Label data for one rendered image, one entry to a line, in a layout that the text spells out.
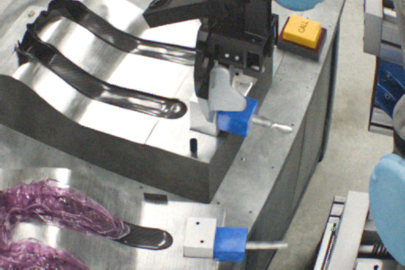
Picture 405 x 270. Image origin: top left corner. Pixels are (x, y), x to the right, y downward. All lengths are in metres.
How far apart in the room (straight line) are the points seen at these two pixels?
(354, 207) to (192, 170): 0.29
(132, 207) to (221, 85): 0.19
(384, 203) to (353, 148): 1.68
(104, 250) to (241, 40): 0.31
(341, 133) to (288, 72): 1.04
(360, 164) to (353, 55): 0.52
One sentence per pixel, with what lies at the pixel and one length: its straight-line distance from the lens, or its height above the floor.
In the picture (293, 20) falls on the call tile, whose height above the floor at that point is 0.84.
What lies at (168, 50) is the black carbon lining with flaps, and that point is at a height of 0.88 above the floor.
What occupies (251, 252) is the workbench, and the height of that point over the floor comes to 0.42.
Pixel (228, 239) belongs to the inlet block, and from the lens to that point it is 0.89.
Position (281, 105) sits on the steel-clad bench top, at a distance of 1.14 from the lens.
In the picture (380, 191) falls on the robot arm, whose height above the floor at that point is 1.21.
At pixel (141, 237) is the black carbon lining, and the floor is 0.85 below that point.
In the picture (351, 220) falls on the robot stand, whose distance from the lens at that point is 0.76.
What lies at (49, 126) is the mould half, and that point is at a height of 0.85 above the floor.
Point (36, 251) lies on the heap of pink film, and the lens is 0.84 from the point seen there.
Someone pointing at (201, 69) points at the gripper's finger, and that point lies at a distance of 0.86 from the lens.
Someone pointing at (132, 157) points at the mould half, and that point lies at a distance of 1.00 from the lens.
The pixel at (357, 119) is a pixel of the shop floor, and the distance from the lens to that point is 2.28.
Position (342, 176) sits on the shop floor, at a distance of 2.11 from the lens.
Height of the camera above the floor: 1.60
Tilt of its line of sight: 46 degrees down
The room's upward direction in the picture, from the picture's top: 1 degrees counter-clockwise
